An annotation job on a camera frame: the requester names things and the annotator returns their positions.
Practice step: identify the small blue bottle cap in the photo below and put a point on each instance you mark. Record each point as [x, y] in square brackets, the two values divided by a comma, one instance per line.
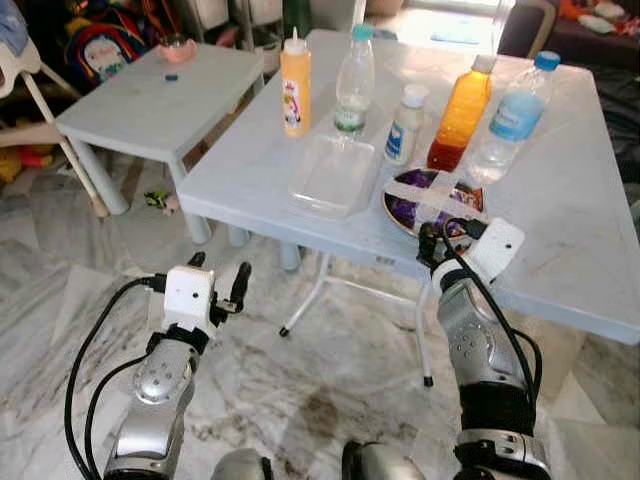
[170, 82]

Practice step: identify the blue label water bottle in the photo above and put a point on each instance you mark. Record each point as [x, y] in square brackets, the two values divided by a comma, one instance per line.
[515, 115]

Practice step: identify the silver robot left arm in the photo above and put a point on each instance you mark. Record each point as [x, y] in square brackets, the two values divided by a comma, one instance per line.
[160, 385]

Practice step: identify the small white bottle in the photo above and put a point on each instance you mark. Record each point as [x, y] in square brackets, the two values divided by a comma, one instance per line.
[405, 130]

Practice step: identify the small white table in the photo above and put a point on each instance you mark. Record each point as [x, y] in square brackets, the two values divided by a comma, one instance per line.
[150, 110]

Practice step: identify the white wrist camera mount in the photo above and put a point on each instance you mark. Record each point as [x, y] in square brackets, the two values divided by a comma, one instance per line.
[498, 248]
[188, 298]

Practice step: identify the clear bottle with teal cap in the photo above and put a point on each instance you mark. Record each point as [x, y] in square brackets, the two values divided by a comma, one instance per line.
[355, 85]

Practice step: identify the grey robot left leg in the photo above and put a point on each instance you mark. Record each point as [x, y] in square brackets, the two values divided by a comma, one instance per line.
[240, 466]

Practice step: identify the yellow and red toy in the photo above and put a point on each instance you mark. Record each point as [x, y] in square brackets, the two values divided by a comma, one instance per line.
[25, 160]

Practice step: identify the dark sofa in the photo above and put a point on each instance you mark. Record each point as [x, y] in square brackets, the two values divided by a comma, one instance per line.
[560, 45]

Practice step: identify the clear plastic food container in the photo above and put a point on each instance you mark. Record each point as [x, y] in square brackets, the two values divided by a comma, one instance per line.
[332, 180]

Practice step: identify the grey robot right leg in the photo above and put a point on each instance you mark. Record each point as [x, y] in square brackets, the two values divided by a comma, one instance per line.
[385, 464]

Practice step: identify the white high chair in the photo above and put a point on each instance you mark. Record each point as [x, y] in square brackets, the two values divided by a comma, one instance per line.
[30, 70]

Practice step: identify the small green black toy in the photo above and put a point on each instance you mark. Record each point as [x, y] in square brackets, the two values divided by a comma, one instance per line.
[160, 201]

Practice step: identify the yellow squeeze bottle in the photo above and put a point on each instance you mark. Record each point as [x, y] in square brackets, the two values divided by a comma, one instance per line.
[295, 90]

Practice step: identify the colourful children's backpack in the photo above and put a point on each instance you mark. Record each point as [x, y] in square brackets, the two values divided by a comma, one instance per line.
[105, 50]

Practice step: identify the orange and white clothes pile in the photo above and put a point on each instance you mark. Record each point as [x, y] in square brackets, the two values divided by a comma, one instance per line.
[600, 15]

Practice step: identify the grey robot leg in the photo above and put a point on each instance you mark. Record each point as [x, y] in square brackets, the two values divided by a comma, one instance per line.
[385, 464]
[240, 466]

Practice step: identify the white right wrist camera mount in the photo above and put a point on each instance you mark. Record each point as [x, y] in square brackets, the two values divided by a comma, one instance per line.
[498, 248]

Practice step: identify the pink bowl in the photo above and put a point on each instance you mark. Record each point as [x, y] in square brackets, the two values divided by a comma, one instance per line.
[178, 50]

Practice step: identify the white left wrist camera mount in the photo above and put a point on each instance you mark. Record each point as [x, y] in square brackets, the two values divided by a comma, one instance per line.
[188, 298]

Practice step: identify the large white folding table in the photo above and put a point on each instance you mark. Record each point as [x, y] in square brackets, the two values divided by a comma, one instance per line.
[570, 180]

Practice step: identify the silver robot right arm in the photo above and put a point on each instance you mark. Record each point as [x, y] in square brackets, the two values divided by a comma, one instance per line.
[480, 340]

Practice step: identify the taped plate with purple food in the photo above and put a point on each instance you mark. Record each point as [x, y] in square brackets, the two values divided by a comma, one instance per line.
[410, 208]

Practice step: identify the orange juice bottle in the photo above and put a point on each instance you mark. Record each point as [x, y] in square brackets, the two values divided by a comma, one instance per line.
[460, 115]

